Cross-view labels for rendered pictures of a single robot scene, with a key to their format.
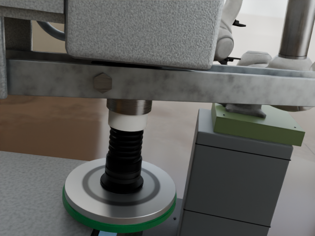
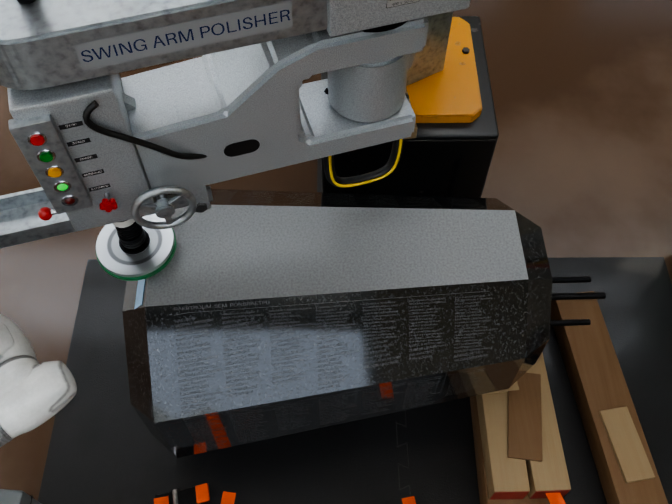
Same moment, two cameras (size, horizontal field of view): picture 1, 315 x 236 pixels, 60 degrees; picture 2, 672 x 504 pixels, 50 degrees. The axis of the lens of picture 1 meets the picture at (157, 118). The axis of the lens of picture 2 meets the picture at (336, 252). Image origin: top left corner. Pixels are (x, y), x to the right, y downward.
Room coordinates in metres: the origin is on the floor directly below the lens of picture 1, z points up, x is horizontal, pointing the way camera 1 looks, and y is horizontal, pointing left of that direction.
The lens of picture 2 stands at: (1.58, 0.55, 2.57)
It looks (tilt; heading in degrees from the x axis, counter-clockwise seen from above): 58 degrees down; 177
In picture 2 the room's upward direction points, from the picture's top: straight up
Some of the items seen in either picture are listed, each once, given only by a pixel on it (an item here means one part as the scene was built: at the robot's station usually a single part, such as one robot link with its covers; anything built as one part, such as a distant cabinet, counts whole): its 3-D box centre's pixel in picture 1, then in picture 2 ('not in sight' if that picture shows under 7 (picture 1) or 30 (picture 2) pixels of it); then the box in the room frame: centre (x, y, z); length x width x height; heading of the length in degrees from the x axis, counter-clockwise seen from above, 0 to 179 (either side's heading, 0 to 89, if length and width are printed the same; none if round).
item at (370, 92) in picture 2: not in sight; (367, 66); (0.31, 0.69, 1.36); 0.19 x 0.19 x 0.20
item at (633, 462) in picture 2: not in sight; (626, 443); (0.88, 1.58, 0.13); 0.25 x 0.10 x 0.01; 6
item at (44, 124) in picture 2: not in sight; (53, 166); (0.59, 0.01, 1.39); 0.08 x 0.03 x 0.28; 104
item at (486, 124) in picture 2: not in sight; (397, 140); (-0.31, 0.90, 0.37); 0.66 x 0.66 x 0.74; 87
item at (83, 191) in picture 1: (121, 184); (135, 242); (0.47, 0.05, 0.89); 0.21 x 0.21 x 0.01
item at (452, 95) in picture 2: not in sight; (405, 66); (-0.31, 0.90, 0.76); 0.49 x 0.49 x 0.05; 87
